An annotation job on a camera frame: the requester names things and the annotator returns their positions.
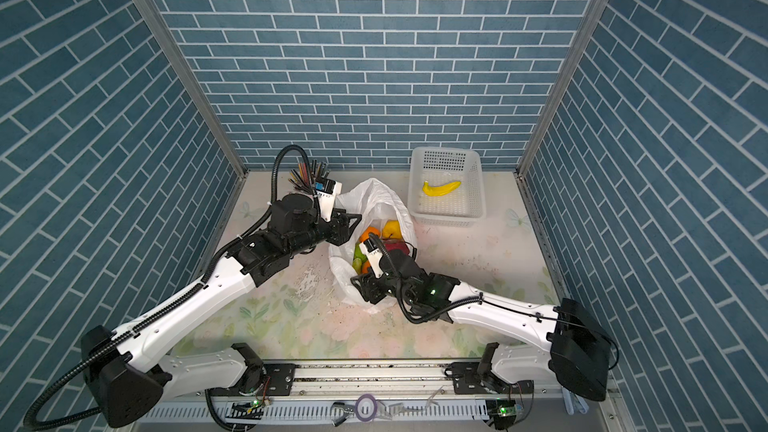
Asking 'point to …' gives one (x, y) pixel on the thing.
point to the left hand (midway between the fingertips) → (355, 214)
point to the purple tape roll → (373, 400)
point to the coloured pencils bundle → (305, 178)
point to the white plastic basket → (465, 206)
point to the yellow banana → (440, 190)
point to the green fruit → (359, 258)
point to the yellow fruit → (392, 229)
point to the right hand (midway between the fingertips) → (354, 274)
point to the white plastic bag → (377, 205)
